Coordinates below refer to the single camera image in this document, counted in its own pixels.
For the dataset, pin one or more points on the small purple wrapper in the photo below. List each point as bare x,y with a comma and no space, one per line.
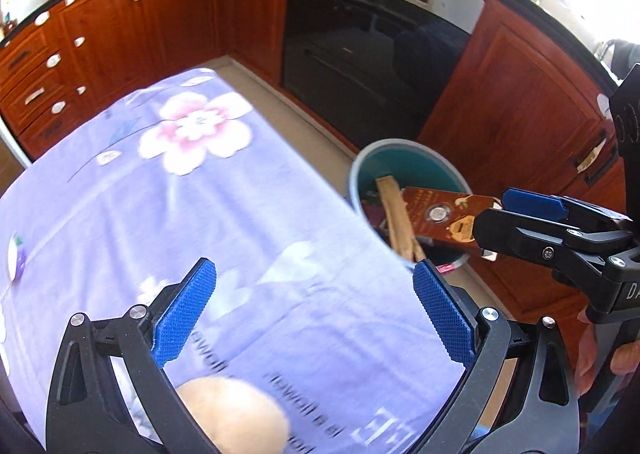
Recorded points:
19,256

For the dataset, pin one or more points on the built-in black oven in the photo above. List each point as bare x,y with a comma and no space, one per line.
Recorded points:
360,49

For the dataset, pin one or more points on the green waste bin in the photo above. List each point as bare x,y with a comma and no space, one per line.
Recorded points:
400,159

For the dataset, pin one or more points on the beige round object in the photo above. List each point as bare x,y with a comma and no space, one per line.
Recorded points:
230,414

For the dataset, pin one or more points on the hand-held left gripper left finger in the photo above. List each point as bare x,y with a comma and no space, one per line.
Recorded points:
185,314

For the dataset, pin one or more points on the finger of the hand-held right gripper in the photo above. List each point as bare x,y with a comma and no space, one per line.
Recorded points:
535,204
515,234

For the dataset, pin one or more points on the brown cardboard packet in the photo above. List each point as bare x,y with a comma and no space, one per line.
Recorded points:
440,216

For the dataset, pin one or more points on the person's right hand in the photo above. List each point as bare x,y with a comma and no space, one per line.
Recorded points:
586,354

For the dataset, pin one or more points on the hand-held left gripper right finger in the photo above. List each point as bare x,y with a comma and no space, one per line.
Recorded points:
445,319

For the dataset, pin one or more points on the wooden stick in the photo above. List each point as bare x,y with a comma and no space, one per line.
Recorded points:
397,219

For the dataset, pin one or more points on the dark cloth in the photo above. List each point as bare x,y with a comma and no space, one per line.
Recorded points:
625,57

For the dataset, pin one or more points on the purple floral tablecloth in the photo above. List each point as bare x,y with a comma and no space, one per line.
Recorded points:
225,214

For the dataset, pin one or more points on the red wooden kitchen cabinets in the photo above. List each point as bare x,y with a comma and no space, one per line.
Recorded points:
525,104

